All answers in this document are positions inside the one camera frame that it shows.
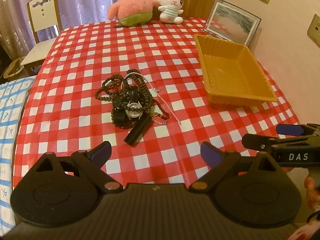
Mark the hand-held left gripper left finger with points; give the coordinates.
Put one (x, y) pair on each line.
(101, 152)

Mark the person's right hand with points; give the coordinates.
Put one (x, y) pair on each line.
(312, 193)

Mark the yellow plastic tray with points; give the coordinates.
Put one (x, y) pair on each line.
(232, 70)

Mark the white wooden chair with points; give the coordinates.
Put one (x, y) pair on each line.
(42, 12)

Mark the clear picture frame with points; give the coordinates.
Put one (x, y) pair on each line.
(230, 22)

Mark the beige wall socket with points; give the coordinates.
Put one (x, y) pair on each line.
(314, 30)

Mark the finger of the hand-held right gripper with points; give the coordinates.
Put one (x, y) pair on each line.
(287, 129)
(252, 141)

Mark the red white checkered tablecloth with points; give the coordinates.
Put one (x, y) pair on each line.
(82, 55)

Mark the blue white patterned bed sheet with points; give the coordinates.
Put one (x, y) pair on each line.
(10, 130)

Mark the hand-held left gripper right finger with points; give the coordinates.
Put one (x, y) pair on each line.
(210, 155)

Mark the pink starfish plush toy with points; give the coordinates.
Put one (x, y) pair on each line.
(132, 5)

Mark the beige slipper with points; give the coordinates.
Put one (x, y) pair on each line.
(13, 68)

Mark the red white patterned clothing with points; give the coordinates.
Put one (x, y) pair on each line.
(306, 232)

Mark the pale sheer curtain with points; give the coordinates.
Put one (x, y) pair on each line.
(82, 0)

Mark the white bunny plush toy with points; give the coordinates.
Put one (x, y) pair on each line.
(171, 2)

